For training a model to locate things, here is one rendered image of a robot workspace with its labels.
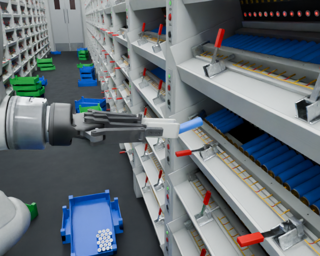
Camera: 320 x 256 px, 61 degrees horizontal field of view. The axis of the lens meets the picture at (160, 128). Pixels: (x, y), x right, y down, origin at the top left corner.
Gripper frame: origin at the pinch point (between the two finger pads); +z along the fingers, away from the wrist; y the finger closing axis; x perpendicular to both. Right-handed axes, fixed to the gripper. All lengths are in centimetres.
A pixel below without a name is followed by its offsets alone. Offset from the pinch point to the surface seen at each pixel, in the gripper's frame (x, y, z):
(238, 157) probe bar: 3.8, -5.4, 15.6
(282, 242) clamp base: 7.3, -24.5, 11.8
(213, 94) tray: -7.5, 0.4, 10.4
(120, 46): -3, 161, 16
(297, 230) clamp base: 5.6, -24.3, 13.9
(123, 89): 25, 144, 18
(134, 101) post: 19, 91, 16
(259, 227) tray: 8.7, -19.7, 11.9
